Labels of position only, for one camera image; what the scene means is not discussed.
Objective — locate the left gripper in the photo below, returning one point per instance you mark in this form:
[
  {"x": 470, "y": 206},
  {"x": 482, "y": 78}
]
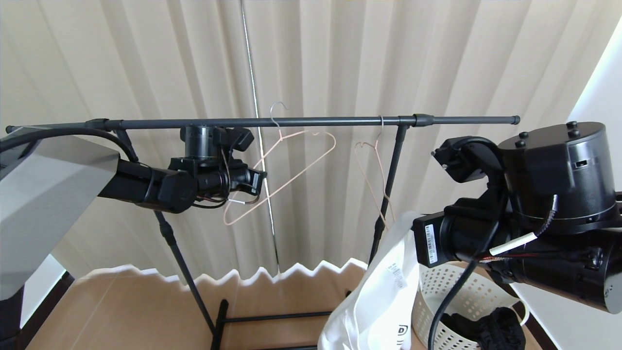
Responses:
[{"x": 228, "y": 182}]

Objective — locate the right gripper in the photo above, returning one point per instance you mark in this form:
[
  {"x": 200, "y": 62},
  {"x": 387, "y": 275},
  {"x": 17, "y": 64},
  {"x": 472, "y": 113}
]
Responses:
[{"x": 559, "y": 272}]

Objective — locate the pink clothes hanger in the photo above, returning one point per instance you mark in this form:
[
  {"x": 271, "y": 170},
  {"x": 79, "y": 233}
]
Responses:
[
  {"x": 301, "y": 172},
  {"x": 380, "y": 127}
]

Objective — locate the white printed t-shirt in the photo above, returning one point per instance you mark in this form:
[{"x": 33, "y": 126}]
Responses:
[{"x": 379, "y": 301}]

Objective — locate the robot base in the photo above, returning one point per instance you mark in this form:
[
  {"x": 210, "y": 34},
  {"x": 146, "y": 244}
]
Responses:
[{"x": 9, "y": 321}]

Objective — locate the white laundry basket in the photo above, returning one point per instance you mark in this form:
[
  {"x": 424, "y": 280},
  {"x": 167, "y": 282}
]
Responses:
[{"x": 478, "y": 284}]

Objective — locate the black clothes rack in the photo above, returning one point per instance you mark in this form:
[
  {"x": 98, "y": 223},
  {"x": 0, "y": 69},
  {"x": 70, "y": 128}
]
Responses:
[{"x": 340, "y": 121}]

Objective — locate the black garment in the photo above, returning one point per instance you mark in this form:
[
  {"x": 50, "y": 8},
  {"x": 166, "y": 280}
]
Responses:
[{"x": 495, "y": 330}]

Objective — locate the beige curtain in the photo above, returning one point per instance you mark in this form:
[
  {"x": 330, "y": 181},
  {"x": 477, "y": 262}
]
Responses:
[{"x": 437, "y": 58}]

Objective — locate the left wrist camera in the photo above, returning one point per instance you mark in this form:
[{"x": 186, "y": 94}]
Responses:
[{"x": 238, "y": 138}]

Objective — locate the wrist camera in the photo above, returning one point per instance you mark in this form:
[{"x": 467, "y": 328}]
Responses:
[
  {"x": 238, "y": 138},
  {"x": 466, "y": 158}
]

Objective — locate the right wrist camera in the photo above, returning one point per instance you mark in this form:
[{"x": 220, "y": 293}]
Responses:
[{"x": 466, "y": 158}]

